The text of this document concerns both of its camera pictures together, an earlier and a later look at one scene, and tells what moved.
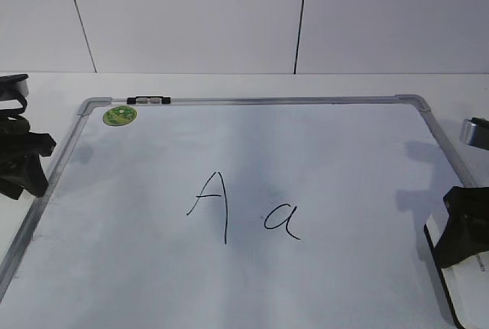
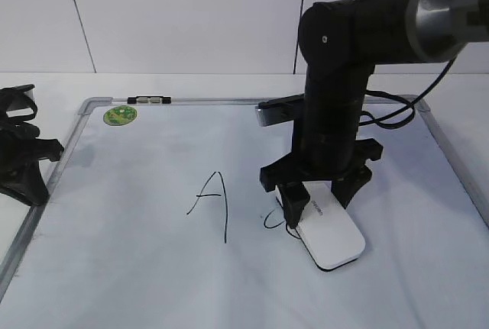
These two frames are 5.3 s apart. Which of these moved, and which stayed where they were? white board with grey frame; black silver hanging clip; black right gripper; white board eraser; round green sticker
Moved: black right gripper; white board eraser
Stayed: black silver hanging clip; white board with grey frame; round green sticker
